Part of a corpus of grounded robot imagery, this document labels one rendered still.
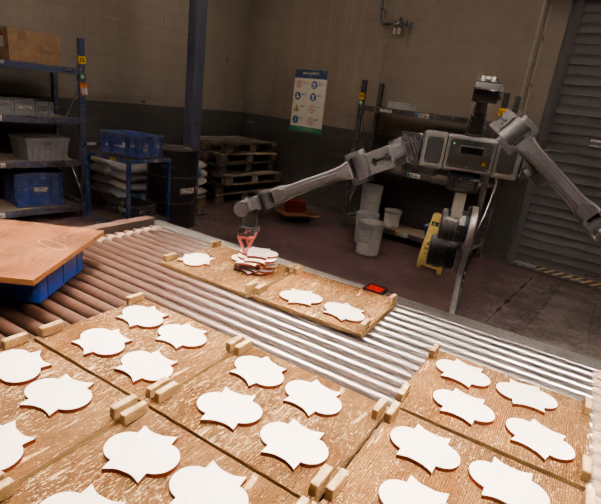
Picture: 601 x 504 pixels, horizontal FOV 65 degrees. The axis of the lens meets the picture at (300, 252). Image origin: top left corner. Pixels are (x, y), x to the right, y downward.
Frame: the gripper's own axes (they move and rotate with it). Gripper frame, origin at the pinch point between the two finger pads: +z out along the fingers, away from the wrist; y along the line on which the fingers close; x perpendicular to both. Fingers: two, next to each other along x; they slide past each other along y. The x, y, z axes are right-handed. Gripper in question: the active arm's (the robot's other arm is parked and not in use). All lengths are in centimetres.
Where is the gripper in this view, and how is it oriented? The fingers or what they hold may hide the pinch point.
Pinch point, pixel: (247, 247)
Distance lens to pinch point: 186.4
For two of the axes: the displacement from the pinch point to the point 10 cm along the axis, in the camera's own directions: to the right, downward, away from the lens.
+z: -1.4, 9.4, 3.2
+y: -0.6, 3.1, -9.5
